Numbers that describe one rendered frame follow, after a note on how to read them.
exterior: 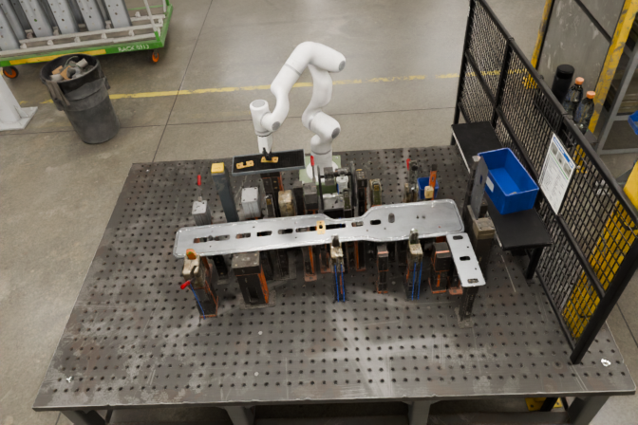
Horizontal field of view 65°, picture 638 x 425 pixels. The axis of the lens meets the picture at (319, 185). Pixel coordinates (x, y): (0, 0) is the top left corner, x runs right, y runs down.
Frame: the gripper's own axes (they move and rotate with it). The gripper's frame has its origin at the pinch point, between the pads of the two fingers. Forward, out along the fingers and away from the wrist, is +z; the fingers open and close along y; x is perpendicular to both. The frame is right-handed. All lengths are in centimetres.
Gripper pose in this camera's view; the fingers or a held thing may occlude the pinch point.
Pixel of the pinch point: (269, 156)
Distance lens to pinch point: 253.5
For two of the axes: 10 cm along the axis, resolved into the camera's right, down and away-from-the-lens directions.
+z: 0.8, 7.2, 6.9
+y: -1.2, 7.0, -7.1
